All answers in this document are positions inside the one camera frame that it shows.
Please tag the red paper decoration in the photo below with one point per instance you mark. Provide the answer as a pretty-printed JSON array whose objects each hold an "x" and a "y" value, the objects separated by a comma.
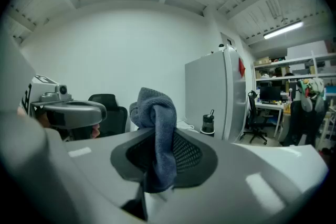
[{"x": 241, "y": 66}]

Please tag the person's left hand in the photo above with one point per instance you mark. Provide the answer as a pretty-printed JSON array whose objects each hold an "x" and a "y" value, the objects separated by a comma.
[{"x": 95, "y": 131}]

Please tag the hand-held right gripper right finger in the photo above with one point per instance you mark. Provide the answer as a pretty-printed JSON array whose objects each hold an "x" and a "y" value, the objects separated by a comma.
[{"x": 236, "y": 178}]

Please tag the white shelving unit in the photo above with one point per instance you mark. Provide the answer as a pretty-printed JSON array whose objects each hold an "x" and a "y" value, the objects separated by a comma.
[{"x": 288, "y": 61}]

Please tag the pale clothing bundle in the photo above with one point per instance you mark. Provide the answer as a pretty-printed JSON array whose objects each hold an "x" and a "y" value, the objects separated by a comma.
[{"x": 312, "y": 89}]

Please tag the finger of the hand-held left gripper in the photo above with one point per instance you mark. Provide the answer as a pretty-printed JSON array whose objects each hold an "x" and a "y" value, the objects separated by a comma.
[{"x": 84, "y": 114}]

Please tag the white office desk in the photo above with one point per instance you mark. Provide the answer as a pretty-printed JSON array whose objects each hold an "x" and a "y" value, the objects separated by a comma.
[{"x": 270, "y": 106}]

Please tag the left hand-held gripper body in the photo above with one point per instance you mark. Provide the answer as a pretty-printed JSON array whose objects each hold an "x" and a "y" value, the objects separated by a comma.
[{"x": 27, "y": 97}]

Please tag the black computer monitor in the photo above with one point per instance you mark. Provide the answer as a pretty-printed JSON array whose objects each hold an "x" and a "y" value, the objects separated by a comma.
[{"x": 270, "y": 94}]

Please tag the fluorescent tube light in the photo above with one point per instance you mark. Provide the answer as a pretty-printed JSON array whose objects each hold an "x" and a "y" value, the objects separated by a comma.
[{"x": 283, "y": 30}]

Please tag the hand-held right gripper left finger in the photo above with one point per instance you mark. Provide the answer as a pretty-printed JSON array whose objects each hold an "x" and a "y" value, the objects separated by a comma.
[{"x": 99, "y": 154}]

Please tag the black padded office chair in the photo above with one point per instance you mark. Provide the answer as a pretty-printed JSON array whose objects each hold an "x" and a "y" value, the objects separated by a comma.
[{"x": 115, "y": 115}]

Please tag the black insulated bottle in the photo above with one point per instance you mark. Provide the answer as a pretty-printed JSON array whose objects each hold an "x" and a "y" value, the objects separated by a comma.
[{"x": 208, "y": 126}]

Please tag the grey refrigerator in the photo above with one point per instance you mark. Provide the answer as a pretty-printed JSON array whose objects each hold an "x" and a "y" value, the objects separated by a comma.
[{"x": 204, "y": 91}]

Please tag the grey cloth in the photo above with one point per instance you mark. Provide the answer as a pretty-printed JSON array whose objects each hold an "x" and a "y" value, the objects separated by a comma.
[{"x": 162, "y": 123}]

